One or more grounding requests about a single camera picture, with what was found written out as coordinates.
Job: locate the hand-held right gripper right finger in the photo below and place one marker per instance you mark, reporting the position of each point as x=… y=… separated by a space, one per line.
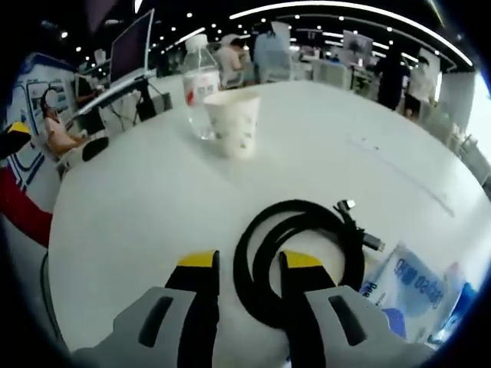
x=303 y=306

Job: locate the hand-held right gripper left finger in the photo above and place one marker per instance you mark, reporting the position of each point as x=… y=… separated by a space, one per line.
x=199 y=306

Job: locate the blue pouch with oval pad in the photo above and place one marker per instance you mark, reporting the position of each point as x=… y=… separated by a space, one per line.
x=414 y=283

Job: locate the blue tissue packet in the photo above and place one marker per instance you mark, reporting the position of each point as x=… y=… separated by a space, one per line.
x=466 y=295

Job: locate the white paper cup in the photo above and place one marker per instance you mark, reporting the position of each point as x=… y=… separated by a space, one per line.
x=234 y=126

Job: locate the clear bottle with red label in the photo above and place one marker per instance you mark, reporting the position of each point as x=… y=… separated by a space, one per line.
x=199 y=90

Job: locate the group of round ceiling lights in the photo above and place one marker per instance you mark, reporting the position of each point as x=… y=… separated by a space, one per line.
x=189 y=14

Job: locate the white printed display board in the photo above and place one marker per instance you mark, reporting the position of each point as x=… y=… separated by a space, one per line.
x=38 y=84

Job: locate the black office chair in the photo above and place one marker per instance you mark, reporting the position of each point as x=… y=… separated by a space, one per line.
x=96 y=147

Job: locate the white side desk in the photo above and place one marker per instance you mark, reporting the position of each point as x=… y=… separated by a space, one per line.
x=115 y=92

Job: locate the white table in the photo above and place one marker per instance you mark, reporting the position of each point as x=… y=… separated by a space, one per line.
x=153 y=191

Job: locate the dark computer monitor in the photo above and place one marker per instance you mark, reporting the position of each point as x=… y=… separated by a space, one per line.
x=130 y=50

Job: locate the curved ceiling light strip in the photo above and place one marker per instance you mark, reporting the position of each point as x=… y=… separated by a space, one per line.
x=345 y=9

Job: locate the wall screen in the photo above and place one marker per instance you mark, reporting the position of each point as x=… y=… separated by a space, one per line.
x=357 y=41

